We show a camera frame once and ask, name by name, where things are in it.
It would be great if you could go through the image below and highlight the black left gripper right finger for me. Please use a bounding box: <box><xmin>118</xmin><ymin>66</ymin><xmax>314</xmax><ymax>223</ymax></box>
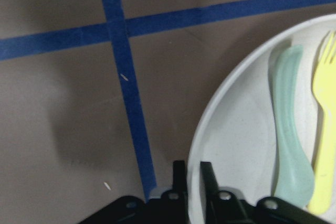
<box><xmin>200</xmin><ymin>162</ymin><xmax>327</xmax><ymax>224</ymax></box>

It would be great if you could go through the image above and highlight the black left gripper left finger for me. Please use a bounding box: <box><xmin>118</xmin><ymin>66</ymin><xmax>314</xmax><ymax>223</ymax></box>
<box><xmin>81</xmin><ymin>161</ymin><xmax>188</xmax><ymax>224</ymax></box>

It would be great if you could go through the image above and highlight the white round plate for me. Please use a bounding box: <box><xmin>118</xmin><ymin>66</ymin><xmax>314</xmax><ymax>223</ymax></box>
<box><xmin>187</xmin><ymin>14</ymin><xmax>335</xmax><ymax>223</ymax></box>

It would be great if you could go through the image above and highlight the yellow plastic fork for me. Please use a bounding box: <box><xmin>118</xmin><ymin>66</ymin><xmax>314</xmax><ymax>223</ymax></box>
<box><xmin>308</xmin><ymin>31</ymin><xmax>335</xmax><ymax>215</ymax></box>

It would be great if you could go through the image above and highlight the teal plastic spoon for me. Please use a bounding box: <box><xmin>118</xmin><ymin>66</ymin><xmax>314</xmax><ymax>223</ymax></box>
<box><xmin>270</xmin><ymin>45</ymin><xmax>314</xmax><ymax>208</ymax></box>

